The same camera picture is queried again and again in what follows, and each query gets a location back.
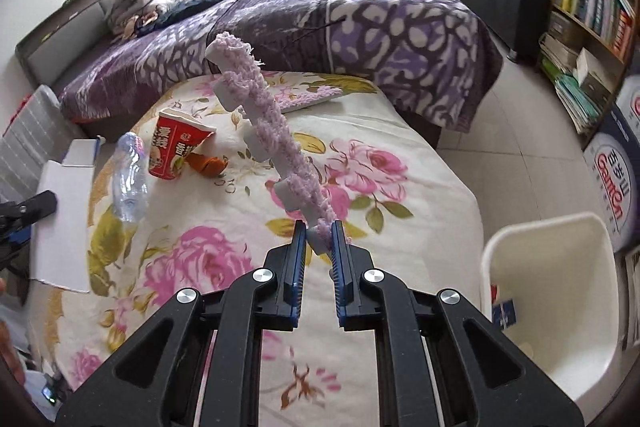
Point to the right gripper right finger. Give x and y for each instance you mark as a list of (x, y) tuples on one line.
[(439, 360)]

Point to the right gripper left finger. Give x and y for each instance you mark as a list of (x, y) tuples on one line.
[(197, 360)]

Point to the white blue cardboard box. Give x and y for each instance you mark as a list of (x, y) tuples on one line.
[(59, 246)]

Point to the red paper noodle cup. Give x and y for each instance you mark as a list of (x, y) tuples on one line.
[(175, 137)]

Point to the purple fuzzy strip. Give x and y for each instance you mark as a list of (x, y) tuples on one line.
[(242, 85), (290, 99)]

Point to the white plastic trash bin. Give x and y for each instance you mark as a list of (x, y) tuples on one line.
[(551, 286)]

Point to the grey striped fabric panel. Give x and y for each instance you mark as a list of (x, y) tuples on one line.
[(39, 132)]

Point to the clear plastic water bottle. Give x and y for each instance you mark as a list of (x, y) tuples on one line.
[(129, 190)]

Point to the orange wrapper scrap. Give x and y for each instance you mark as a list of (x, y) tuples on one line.
[(208, 166)]

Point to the floral bedsheet on table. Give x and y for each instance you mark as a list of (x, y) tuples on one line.
[(394, 193)]

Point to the grey padded headboard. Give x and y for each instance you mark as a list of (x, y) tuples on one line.
[(62, 39)]

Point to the dark blue garment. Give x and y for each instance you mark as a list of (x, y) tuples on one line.
[(176, 14)]

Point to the blue white Ganten carton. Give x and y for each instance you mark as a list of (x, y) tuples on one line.
[(612, 156)]

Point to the purple patterned bed quilt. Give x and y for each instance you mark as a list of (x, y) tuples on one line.
[(434, 58)]

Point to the wooden bookshelf with books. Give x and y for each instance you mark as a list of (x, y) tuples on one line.
[(586, 51)]

